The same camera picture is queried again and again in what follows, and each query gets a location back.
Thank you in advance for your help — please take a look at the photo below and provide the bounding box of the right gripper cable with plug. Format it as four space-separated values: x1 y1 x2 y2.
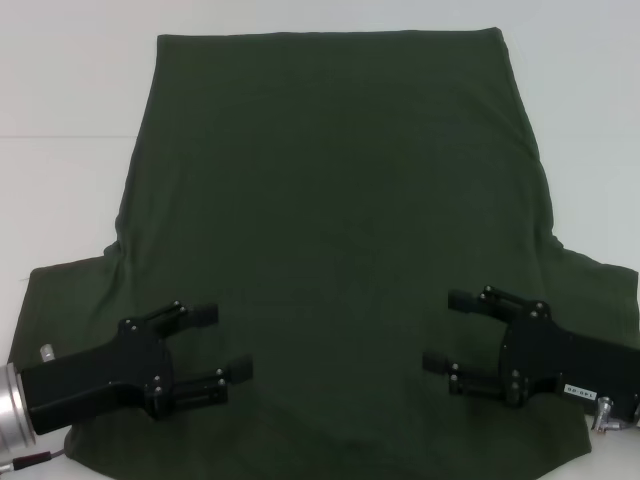
591 396 640 437

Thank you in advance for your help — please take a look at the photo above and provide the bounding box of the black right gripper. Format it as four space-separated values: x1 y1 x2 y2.
422 284 640 426

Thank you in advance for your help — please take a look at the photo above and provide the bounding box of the gripper cable with plug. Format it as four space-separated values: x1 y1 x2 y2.
0 342 69 472
591 396 640 437

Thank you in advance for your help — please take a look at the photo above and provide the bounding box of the left gripper cable with plug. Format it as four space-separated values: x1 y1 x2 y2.
0 342 69 472

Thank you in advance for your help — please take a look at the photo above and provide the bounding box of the dark green t-shirt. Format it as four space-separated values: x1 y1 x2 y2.
12 25 640 480

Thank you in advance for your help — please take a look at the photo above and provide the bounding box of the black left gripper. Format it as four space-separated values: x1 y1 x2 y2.
20 301 254 435

